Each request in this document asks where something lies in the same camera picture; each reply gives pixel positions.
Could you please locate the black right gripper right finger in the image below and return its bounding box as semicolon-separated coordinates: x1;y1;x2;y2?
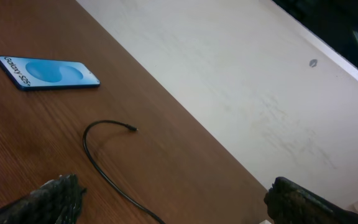
264;177;358;224

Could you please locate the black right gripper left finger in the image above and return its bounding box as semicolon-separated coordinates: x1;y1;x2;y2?
0;174;86;224

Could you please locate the blue Galaxy smartphone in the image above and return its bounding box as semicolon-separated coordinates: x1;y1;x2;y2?
0;55;100;91

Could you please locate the black charging cable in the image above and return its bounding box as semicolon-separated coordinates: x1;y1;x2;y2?
82;119;167;224

